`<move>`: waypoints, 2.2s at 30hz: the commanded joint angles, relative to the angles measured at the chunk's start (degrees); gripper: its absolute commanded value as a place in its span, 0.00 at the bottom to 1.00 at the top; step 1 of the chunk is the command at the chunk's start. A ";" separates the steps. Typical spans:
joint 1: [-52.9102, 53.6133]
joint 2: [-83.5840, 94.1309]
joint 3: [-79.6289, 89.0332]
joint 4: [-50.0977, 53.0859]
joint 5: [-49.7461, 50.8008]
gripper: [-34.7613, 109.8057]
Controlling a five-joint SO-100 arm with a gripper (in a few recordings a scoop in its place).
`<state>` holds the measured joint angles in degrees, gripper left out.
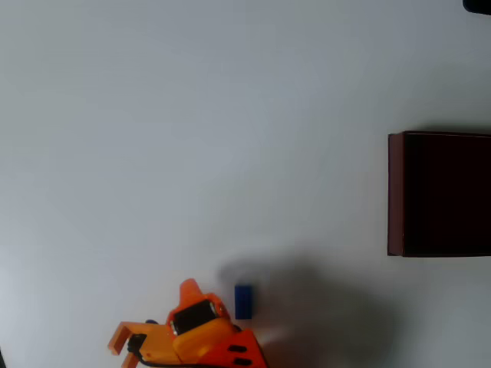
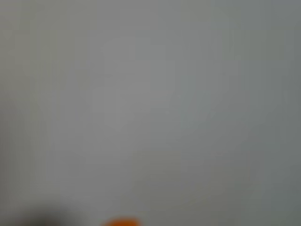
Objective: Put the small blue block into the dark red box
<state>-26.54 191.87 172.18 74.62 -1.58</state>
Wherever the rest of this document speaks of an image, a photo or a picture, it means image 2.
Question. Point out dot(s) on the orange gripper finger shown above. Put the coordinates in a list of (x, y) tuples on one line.
[(121, 222)]

